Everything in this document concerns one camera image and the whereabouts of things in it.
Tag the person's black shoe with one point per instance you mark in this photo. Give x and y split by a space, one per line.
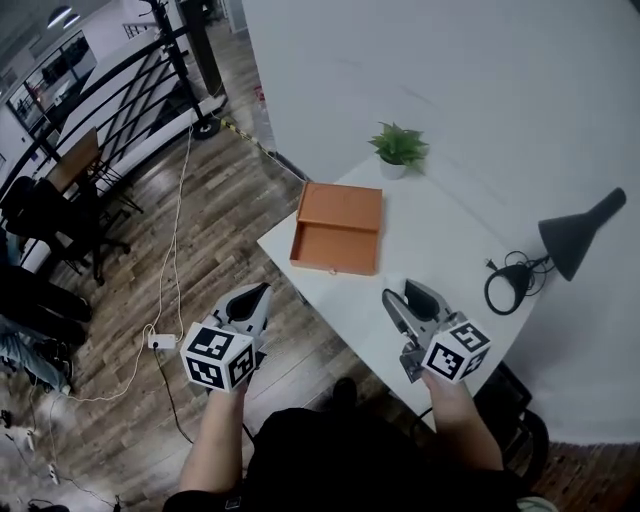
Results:
345 392

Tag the black coat stand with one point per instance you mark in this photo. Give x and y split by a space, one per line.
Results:
207 131

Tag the black chair under table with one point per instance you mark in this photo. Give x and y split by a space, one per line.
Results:
530 440

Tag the clear water bottle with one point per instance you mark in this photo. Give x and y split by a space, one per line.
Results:
261 110

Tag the brown wooden table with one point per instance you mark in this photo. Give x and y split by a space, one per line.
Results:
75 160

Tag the black desk lamp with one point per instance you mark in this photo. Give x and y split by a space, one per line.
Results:
575 235

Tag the person's right forearm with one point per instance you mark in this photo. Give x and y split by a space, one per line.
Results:
460 425

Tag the person's black clothing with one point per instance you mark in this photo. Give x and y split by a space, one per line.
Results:
350 460

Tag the black metal railing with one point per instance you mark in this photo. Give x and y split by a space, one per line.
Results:
120 62

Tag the person's left forearm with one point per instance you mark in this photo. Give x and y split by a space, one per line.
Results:
215 440

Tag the small white power strip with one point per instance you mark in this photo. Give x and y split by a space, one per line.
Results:
53 473

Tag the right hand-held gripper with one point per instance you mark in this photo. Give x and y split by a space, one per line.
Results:
455 352

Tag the small green potted plant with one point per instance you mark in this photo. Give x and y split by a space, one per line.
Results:
400 145

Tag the orange drawer box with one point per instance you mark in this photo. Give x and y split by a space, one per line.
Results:
340 205

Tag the black pendant lamp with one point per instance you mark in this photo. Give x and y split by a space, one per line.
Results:
71 21
59 15

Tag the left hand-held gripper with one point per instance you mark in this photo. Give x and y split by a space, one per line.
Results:
217 357

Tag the black office chair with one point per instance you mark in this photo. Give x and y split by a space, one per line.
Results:
45 215

